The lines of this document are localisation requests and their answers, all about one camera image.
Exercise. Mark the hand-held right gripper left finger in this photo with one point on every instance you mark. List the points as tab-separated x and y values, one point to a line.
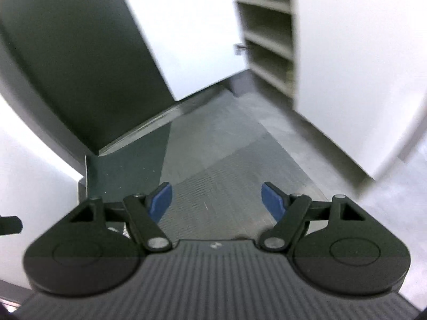
161	203

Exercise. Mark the dark entrance door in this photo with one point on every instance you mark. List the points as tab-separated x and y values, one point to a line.
83	56

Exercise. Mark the metal door threshold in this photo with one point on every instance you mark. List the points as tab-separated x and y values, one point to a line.
160	120

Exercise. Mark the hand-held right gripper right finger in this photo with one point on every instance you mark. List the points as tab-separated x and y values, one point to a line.
273	202

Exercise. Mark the metal door hinge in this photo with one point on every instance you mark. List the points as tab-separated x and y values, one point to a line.
239	48

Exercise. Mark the shoe cabinet shelves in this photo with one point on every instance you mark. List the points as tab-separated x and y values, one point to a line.
267	23

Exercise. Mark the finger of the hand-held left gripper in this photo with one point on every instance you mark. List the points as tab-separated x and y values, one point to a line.
10	225

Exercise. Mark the white cabinet door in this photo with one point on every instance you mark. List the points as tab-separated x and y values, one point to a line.
186	30
353	66

